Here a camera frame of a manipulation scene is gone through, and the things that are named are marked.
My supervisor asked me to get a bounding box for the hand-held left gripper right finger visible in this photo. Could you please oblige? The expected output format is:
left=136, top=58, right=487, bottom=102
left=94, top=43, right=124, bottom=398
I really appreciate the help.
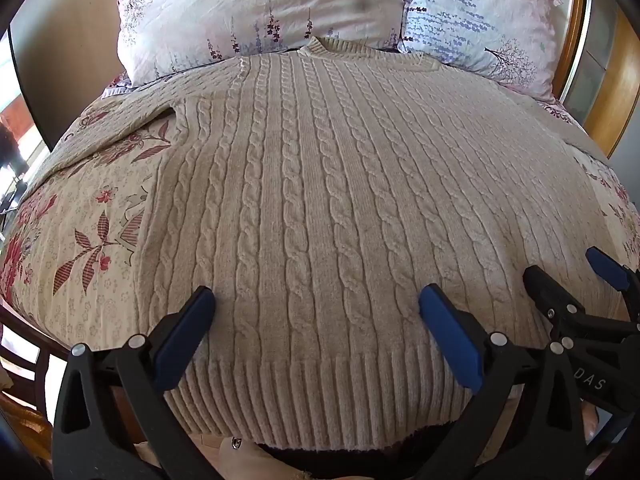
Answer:
left=395, top=284, right=589, bottom=480

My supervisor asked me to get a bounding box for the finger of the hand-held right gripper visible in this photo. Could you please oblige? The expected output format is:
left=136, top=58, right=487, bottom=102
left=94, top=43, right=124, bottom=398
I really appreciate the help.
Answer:
left=522, top=265, right=588, bottom=343
left=585, top=246, right=640, bottom=322

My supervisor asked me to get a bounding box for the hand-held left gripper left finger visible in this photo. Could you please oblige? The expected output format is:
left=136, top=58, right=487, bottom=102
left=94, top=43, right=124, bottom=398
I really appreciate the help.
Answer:
left=52, top=286, right=226, bottom=480

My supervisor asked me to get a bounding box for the beige cable-knit sweater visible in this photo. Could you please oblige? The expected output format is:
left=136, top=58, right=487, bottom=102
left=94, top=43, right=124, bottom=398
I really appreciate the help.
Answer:
left=30, top=36, right=633, bottom=453

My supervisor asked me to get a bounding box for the dark wooden chair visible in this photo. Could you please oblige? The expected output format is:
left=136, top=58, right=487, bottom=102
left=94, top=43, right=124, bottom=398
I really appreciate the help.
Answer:
left=0, top=300, right=68, bottom=461

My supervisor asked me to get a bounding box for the beige red-flowered bedsheet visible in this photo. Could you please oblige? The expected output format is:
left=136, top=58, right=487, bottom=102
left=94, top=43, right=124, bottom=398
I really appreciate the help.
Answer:
left=0, top=72, right=640, bottom=361

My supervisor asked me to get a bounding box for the wooden shelf unit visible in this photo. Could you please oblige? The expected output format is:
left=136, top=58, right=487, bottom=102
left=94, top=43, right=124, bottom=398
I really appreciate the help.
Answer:
left=537, top=0, right=640, bottom=158

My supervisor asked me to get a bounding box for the blue floral pillow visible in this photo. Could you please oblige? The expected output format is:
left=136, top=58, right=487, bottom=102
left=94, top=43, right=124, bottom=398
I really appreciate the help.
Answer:
left=397, top=0, right=563, bottom=103

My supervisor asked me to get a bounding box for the dark brown panel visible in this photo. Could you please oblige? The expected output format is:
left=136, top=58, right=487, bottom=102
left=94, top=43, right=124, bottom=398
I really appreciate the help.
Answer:
left=9, top=7, right=127, bottom=152

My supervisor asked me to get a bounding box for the pink floral pillow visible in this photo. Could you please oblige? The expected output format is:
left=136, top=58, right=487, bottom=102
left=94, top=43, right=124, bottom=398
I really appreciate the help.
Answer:
left=111, top=0, right=418, bottom=88

